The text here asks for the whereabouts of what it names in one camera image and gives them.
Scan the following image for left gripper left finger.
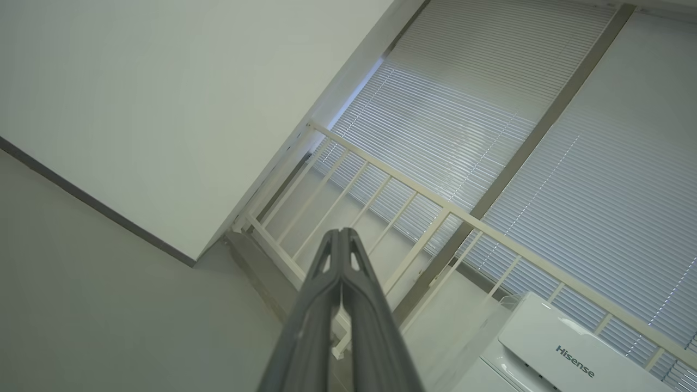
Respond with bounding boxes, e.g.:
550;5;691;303
256;229;344;392

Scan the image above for grey window mullion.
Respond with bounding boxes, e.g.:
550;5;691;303
392;3;637;327

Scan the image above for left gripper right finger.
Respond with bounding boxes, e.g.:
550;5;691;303
342;228;425;392

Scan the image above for white slatted window blind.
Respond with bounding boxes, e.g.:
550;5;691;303
463;11;697;392
310;0;619;256

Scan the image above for dark wall skirting strip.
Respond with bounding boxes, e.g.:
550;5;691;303
0;136;198;268

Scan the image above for white front-load washing machine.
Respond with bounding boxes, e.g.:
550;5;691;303
436;291;678;392

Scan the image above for cream metal railing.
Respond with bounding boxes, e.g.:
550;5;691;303
231;121;697;376

